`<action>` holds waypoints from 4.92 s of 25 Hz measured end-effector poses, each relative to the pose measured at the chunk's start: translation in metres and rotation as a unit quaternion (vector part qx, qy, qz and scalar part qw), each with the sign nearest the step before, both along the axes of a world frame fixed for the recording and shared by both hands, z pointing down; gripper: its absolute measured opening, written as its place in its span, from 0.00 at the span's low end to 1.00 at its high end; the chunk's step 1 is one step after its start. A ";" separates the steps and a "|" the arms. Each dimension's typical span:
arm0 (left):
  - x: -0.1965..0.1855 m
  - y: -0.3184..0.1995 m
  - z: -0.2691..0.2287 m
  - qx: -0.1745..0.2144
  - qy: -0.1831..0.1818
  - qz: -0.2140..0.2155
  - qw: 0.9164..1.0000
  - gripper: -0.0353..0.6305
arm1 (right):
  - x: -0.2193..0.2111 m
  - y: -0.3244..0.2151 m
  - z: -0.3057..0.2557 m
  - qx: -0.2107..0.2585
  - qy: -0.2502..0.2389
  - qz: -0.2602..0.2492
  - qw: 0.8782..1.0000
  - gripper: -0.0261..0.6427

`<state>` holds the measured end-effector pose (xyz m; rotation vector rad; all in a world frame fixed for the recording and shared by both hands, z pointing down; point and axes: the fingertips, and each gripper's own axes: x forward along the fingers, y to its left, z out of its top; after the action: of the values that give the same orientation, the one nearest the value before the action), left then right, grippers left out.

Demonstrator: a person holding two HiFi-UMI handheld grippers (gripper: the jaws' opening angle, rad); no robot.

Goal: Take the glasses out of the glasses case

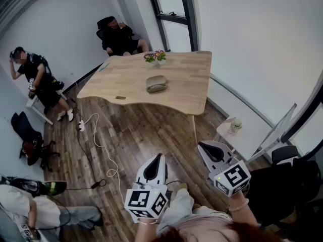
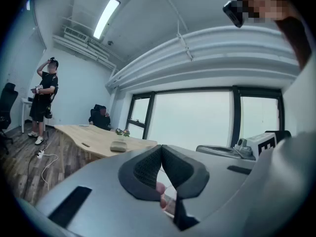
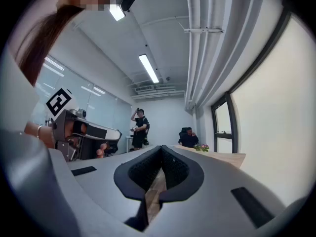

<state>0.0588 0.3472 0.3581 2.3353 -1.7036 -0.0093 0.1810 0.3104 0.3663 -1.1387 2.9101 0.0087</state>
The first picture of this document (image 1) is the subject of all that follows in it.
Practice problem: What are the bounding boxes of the clear bottle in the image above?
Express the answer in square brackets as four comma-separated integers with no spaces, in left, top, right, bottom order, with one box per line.
[228,117,243,136]

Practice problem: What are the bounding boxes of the black cable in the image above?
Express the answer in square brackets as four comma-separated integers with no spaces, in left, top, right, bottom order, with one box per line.
[65,178,107,191]

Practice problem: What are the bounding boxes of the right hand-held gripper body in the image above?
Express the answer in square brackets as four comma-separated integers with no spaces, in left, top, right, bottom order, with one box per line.
[208,157,252,198]

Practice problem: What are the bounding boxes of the white side table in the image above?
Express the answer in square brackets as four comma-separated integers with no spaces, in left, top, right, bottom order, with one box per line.
[216,116,270,161]

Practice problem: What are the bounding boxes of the black framed window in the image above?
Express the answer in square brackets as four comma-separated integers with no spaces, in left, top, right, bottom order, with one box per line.
[145,0,200,53]

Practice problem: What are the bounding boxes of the black armchair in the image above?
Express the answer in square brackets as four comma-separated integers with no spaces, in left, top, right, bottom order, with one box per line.
[248,145,323,229]

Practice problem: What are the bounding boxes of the white framed board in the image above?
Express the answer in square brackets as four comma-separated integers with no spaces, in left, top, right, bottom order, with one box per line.
[245,103,298,164]

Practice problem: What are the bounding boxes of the person's pink top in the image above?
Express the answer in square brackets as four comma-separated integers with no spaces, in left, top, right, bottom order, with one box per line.
[155,205,256,242]

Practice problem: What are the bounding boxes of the person's light jeans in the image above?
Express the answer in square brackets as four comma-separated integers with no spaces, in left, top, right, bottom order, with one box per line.
[161,187,195,220]

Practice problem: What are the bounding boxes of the grey glasses case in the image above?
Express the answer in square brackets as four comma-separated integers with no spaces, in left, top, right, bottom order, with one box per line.
[145,75,168,94]

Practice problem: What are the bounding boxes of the pale bangle bracelet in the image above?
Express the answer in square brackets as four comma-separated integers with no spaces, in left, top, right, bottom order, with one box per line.
[228,198,250,213]

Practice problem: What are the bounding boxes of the magenta flower in white pot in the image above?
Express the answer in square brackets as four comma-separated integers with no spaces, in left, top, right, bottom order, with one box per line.
[154,49,167,66]

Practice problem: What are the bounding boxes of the person's right forearm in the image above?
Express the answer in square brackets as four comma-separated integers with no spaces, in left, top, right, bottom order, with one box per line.
[228,192,259,228]

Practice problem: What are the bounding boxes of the person's left forearm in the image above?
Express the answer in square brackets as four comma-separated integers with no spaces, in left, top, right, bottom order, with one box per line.
[137,218,158,242]

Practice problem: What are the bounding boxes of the black chair with bag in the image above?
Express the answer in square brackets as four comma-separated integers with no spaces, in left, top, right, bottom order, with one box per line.
[11,111,61,172]

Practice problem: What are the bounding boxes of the small white table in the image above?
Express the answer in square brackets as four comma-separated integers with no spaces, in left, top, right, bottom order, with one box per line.
[25,89,68,126]

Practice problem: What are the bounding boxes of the white cable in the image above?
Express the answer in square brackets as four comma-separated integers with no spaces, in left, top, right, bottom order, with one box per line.
[82,113,127,204]

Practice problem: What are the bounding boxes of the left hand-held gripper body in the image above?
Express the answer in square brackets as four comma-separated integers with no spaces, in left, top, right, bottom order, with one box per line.
[124,180,170,224]

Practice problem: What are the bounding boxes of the purple flower in white pot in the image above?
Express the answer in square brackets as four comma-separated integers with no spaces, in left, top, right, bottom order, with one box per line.
[143,51,158,69]

